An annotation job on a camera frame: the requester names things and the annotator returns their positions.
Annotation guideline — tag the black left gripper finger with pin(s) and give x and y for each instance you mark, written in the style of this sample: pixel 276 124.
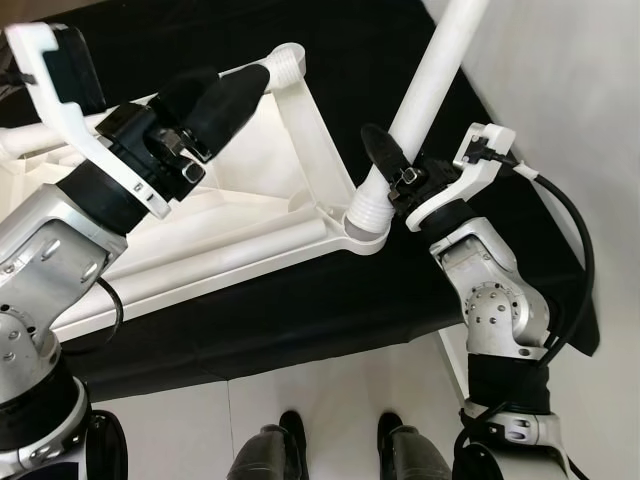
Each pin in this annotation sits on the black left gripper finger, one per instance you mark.
pixel 185 92
pixel 228 110

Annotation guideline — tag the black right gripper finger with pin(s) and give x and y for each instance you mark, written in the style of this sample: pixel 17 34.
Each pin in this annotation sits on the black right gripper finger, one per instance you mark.
pixel 385 152

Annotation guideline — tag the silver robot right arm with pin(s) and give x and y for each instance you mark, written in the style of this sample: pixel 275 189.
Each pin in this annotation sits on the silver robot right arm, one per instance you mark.
pixel 490 290

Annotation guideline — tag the white plastic table top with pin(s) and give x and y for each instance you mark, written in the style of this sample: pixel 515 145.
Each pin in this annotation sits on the white plastic table top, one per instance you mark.
pixel 250 200

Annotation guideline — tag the robot right leg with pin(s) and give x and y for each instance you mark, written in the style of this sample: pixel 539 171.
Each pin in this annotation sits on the robot right leg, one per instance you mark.
pixel 415 460

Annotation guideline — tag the robot leg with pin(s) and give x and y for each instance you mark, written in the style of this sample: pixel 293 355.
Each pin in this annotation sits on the robot leg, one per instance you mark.
pixel 265 455
pixel 415 460

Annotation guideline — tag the robot left leg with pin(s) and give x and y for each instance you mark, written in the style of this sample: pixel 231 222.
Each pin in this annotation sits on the robot left leg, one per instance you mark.
pixel 265 455

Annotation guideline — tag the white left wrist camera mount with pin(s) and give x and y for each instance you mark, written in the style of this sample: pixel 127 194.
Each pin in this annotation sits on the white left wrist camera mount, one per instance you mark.
pixel 78 135

